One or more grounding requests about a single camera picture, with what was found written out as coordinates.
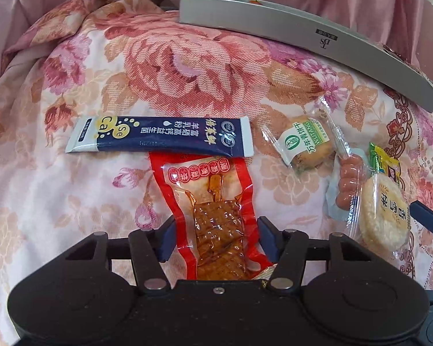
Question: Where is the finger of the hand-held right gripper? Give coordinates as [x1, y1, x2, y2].
[409, 201, 433, 232]

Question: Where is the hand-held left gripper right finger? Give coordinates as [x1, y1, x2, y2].
[257, 216, 373, 294]

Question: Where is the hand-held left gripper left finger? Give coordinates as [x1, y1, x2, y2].
[63, 216, 176, 294]

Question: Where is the rice cracker packet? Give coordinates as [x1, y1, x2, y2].
[357, 173, 414, 256]

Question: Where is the red tofu snack packet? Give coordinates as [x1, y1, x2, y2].
[148, 151, 277, 283]

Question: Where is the mini sausage packet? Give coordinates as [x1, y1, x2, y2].
[326, 148, 369, 238]

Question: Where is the blue powder sachet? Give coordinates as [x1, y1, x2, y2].
[65, 115, 255, 157]

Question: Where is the silver cardboard box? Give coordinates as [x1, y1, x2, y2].
[179, 0, 433, 112]

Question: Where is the yellow green snack packet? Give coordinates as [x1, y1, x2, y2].
[368, 142, 401, 188]

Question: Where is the green label cake packet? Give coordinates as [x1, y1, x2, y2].
[262, 97, 347, 177]

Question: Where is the floral bedsheet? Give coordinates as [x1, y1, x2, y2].
[0, 0, 433, 346]

